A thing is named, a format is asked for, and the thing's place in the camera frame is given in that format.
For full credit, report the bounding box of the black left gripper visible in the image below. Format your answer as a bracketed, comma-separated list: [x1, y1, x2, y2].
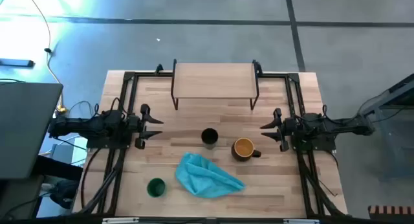
[122, 103, 164, 150]

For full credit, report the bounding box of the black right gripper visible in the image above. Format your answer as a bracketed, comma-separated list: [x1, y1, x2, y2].
[260, 107, 299, 153]

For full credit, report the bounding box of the brown mug with yellow inside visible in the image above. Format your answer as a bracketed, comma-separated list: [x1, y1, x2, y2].
[230, 137, 262, 162]

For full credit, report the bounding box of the green cup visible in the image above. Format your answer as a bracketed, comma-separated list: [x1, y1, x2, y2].
[146, 177, 166, 198]

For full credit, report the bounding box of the black cup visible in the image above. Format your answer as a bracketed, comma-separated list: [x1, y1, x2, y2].
[201, 128, 219, 150]

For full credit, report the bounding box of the wooden shelf with black legs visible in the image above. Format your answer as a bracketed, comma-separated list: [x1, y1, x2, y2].
[170, 58, 261, 111]

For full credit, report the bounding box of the blue microfibre cloth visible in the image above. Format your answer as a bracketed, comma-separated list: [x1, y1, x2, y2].
[175, 151, 246, 199]

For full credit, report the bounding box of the white box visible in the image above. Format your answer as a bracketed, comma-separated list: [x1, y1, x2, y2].
[50, 142, 82, 166]

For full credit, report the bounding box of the white metal bar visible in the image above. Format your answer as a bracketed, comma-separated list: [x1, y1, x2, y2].
[283, 218, 321, 224]
[102, 217, 140, 224]

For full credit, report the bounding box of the grey desk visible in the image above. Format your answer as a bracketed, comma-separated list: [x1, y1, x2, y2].
[0, 82, 64, 180]

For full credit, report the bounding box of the striped wooden block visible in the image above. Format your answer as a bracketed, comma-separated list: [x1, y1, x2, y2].
[367, 204, 414, 222]

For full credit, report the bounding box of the black flat device on floor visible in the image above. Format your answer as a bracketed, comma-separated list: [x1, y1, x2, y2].
[0, 58, 35, 68]

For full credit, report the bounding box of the black metal frame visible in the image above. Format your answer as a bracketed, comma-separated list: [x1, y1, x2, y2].
[77, 70, 349, 218]

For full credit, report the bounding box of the white floor cable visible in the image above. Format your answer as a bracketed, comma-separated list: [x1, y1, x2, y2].
[25, 0, 68, 114]

